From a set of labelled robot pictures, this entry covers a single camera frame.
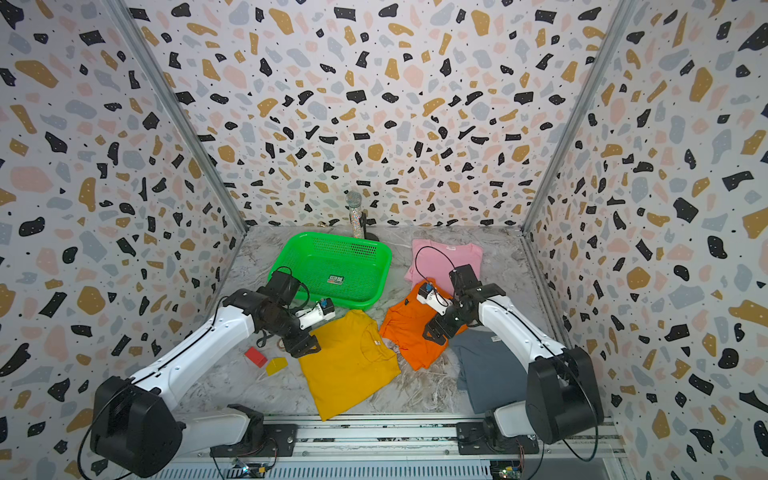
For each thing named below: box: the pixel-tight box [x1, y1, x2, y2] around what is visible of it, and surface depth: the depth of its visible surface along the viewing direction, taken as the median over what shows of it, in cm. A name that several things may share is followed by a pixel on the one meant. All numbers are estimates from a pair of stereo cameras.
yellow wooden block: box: [266, 357, 289, 377], surface depth 87 cm
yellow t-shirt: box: [298, 310, 401, 421], surface depth 87 cm
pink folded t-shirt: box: [405, 239, 483, 298], surface depth 76 cm
